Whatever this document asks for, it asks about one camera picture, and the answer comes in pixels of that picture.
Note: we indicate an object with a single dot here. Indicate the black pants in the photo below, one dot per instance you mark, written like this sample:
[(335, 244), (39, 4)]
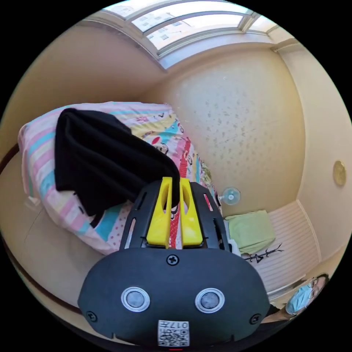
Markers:
[(104, 159)]

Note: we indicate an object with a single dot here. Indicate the clear suction cup hook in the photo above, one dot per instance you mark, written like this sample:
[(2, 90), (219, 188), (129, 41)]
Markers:
[(231, 195)]

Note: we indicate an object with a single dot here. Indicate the person's body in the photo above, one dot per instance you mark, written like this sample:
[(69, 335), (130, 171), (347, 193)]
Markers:
[(301, 299)]

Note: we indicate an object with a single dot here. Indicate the bed with striped printed sheet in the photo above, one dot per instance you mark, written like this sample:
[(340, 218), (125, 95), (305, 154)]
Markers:
[(40, 154)]

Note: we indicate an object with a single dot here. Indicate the light green cloth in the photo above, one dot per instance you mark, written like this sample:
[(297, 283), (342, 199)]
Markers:
[(251, 231)]

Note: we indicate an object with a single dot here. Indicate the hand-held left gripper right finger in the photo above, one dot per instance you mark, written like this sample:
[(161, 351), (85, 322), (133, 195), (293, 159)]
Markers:
[(191, 231)]

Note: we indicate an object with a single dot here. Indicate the window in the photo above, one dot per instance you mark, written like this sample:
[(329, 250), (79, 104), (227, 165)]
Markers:
[(192, 24)]

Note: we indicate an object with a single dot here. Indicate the round gold wall clock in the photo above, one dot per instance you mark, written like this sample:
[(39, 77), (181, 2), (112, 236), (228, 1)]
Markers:
[(339, 173)]

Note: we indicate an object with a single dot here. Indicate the white ribbed panel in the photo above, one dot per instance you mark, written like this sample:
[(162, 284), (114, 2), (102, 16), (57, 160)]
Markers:
[(288, 247)]

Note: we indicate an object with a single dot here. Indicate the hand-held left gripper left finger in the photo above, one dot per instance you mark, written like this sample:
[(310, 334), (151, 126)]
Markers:
[(158, 228)]

